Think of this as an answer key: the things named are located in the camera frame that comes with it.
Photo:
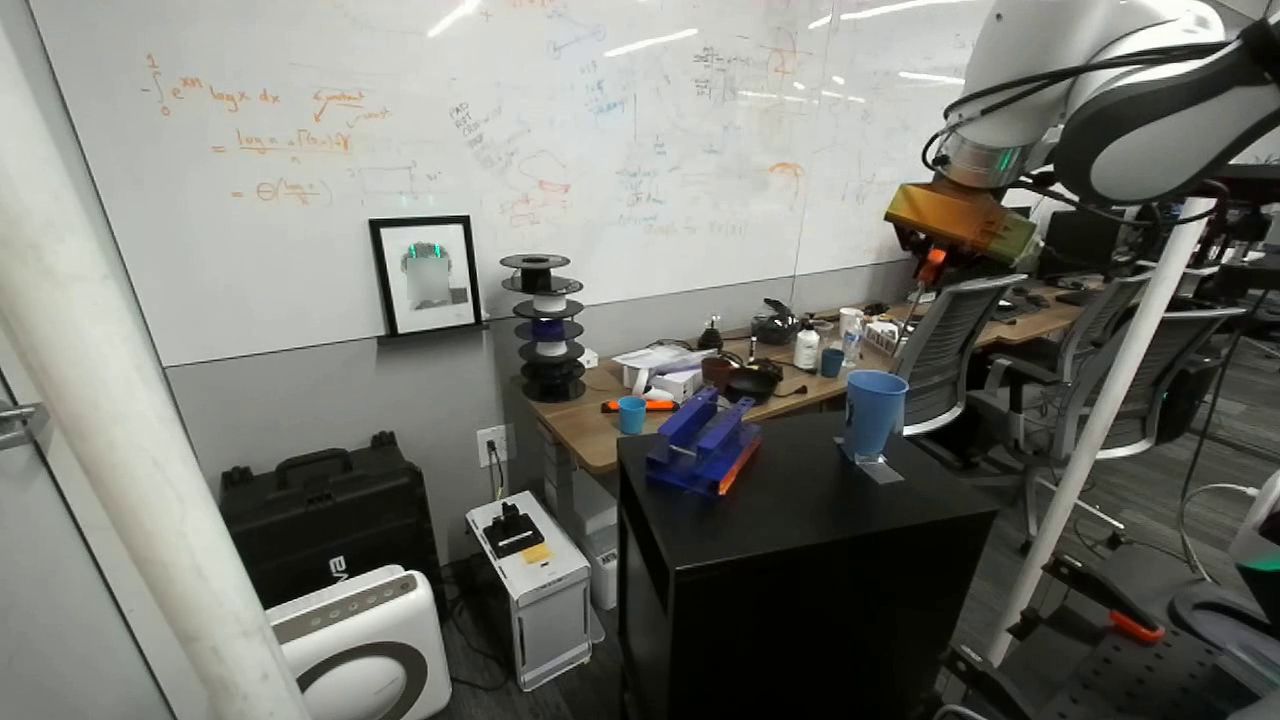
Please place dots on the framed portrait picture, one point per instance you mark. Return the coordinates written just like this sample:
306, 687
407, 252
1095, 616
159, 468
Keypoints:
427, 272

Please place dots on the tan wrist camera mount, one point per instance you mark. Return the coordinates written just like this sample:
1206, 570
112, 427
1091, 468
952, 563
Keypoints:
956, 212

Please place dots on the blue filament spool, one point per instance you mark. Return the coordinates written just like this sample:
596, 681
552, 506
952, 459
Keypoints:
549, 326

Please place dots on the grey armrest office chair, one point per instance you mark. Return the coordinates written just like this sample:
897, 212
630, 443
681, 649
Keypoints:
1120, 362

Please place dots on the black computer monitor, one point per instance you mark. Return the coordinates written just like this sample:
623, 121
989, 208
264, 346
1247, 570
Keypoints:
1080, 243

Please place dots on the small teal cup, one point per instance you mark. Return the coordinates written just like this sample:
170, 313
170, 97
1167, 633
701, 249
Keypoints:
633, 416

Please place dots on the small black device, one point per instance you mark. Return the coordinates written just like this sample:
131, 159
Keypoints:
514, 529

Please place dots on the thin white pole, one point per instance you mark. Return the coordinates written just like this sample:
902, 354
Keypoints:
1115, 402

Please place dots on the white box unit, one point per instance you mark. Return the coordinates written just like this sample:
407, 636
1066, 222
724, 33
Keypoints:
544, 615

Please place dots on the white air purifier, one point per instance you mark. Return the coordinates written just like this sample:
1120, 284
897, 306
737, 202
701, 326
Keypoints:
349, 633

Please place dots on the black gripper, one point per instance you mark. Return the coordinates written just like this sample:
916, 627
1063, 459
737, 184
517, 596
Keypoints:
987, 252

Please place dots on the orange utility knife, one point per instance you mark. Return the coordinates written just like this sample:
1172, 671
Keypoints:
651, 402

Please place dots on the white filament spool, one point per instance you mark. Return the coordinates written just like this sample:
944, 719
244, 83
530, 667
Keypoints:
549, 306

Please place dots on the black hard carry case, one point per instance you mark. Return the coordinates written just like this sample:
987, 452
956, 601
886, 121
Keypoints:
327, 512

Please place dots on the black empty filament spool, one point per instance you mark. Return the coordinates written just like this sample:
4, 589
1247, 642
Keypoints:
539, 279

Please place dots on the wooden desk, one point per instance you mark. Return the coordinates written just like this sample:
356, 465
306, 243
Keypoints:
584, 427

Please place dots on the black cabinet table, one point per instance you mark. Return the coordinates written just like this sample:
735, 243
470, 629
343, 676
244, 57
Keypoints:
801, 572

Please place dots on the grey mesh office chair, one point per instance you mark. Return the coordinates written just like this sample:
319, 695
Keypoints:
950, 346

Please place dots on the small grey metal plate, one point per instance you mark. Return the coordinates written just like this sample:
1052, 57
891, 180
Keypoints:
883, 468

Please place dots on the white wall outlet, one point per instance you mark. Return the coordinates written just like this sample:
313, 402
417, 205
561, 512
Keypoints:
495, 443

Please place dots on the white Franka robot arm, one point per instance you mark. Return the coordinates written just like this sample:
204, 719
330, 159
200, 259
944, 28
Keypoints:
1052, 55

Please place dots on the thick white pole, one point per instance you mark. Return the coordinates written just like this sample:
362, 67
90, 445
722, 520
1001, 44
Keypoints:
124, 412

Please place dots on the black full filament spool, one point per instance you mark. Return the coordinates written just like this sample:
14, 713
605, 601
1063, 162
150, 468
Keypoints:
552, 373

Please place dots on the blue tool rack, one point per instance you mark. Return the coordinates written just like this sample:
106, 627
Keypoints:
701, 445

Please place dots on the large blue cup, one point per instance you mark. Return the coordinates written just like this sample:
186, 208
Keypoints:
872, 411

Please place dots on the small white bottle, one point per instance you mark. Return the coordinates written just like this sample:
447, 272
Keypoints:
807, 350

